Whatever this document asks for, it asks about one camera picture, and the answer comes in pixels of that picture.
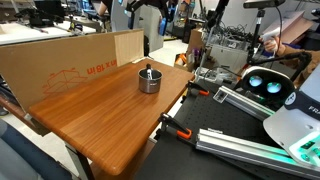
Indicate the operator hand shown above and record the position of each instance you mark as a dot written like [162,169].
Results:
[275,46]

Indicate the white VR controller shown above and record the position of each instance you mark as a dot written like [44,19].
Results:
[268,33]

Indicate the white marker with black cap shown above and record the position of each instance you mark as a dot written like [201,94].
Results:
[149,71]

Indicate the brown sleeved forearm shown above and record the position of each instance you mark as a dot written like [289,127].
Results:
[300,58]

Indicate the stainless steel pot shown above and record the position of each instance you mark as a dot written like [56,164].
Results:
[150,86]

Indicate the flat cardboard sheet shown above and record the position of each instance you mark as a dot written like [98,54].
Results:
[290,23]

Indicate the white VR headset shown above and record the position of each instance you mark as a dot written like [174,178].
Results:
[266,75]

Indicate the grey metal cabinet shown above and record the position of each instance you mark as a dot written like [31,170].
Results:
[226,56]

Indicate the small cardboard box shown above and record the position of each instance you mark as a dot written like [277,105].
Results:
[195,38]

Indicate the black orange bar clamp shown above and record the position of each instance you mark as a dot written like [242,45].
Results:
[198,90]
[176,128]

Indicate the black perforated breadboard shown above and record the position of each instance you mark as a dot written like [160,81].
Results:
[213,116]

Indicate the orange object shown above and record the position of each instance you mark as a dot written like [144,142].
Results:
[180,60]

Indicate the grey upright panel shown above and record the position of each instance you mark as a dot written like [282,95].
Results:
[150,26]

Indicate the person in black shirt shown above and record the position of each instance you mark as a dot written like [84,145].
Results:
[105,5]

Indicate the brown cardboard panel red print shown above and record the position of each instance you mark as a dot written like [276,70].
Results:
[50,66]

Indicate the black machine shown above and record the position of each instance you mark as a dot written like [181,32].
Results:
[36,16]

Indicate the white work table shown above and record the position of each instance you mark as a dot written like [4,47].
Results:
[33,33]

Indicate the blue grey padded chair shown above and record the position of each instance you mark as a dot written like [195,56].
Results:
[20,156]

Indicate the black camera tripod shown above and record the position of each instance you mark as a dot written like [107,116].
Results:
[256,40]

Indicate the black stereo camera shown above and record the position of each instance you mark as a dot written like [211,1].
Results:
[263,3]

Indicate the short aluminium extrusion rail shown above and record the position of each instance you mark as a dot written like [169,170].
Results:
[243,101]

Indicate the long aluminium extrusion rail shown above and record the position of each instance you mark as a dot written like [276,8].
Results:
[240,150]

